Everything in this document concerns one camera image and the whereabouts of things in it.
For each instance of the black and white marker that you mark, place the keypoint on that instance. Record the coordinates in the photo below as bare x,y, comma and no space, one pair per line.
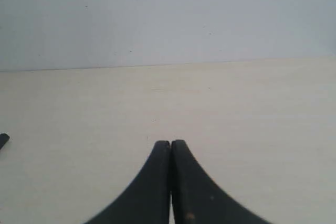
4,138

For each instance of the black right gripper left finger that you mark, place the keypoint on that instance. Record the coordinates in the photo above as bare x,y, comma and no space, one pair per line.
147,197

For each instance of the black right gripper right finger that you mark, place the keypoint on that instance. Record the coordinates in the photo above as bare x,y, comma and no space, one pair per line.
196,198

